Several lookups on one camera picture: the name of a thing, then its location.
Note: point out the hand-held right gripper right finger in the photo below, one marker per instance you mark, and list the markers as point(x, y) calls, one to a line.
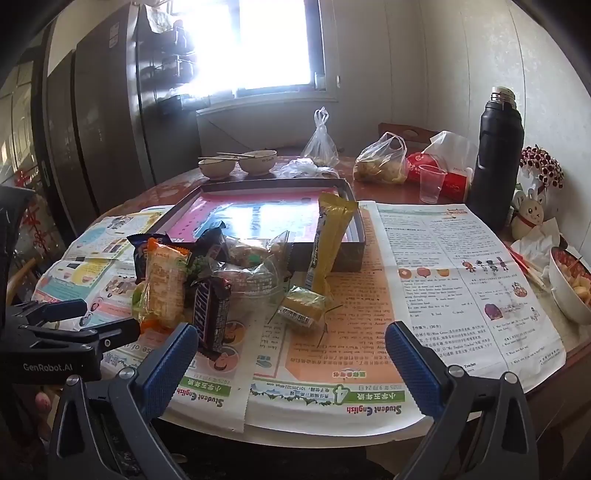
point(411, 364)

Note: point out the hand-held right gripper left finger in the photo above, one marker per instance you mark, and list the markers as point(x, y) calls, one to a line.
point(166, 364)

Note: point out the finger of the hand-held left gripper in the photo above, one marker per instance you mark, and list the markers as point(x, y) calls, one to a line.
point(69, 311)
point(111, 334)

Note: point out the green and yellow snack packet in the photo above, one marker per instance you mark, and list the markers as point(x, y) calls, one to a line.
point(137, 300)

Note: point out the brown chocolate bar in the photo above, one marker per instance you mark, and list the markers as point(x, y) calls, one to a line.
point(210, 318)

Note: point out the orange cracker packet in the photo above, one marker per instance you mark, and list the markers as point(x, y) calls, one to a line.
point(164, 286)

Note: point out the blue cookie packet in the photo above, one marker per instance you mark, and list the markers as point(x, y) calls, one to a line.
point(138, 254)

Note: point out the clear pastry packet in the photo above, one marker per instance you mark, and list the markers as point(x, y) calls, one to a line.
point(251, 251)
point(249, 286)

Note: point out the small yellow cake packet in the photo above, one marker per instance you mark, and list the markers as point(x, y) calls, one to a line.
point(302, 309)

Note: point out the grey cardboard box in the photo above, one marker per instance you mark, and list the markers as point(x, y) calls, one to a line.
point(351, 258)

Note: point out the black snack packet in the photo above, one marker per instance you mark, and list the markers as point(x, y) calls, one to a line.
point(207, 247)

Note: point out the long yellow snack packet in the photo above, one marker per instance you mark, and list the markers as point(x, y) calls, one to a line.
point(328, 240)

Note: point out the wooden chair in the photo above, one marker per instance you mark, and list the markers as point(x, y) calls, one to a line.
point(23, 277)
point(411, 131)

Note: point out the colourful picture newspaper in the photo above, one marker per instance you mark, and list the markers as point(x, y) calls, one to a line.
point(101, 244)

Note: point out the newspaper with orange panel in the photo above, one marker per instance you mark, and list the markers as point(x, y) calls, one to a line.
point(415, 286)

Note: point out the red knot decoration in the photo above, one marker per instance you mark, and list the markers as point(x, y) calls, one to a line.
point(34, 217)

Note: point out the white paper napkin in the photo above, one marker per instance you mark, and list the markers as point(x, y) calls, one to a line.
point(538, 244)

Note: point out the pink workbook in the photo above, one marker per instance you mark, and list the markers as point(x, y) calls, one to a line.
point(258, 212)

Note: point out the clear plastic cup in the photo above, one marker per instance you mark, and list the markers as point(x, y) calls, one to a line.
point(432, 187)

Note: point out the bowl of fruit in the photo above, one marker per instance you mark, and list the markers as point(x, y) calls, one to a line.
point(572, 286)

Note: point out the red tissue pack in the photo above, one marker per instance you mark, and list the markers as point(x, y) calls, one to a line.
point(457, 182)

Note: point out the white bunny figurine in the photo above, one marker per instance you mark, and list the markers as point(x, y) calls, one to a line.
point(528, 217)

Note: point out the small beige bowl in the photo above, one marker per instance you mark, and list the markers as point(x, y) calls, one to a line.
point(217, 170)

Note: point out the grey refrigerator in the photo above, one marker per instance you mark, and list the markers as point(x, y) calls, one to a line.
point(106, 115)

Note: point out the plastic bag of food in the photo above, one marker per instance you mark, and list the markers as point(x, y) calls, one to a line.
point(381, 166)

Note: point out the wooden chopstick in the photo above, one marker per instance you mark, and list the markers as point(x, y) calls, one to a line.
point(238, 154)
point(217, 158)

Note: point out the black thermos bottle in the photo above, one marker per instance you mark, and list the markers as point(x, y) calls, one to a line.
point(496, 166)

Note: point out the large beige bowl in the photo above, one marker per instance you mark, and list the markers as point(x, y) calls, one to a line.
point(257, 165)

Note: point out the crumpled clear plastic bag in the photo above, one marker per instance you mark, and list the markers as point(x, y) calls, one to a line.
point(304, 170)

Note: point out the wooden chair back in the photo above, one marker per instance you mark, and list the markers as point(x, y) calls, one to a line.
point(411, 131)

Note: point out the tall clear plastic bag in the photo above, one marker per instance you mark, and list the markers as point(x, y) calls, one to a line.
point(320, 147)

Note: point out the red flower decoration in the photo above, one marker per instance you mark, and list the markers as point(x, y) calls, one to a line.
point(542, 166)

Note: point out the white radiator cover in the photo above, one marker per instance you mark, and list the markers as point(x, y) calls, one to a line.
point(258, 129)

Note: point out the window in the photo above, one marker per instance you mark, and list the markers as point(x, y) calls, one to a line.
point(258, 41)

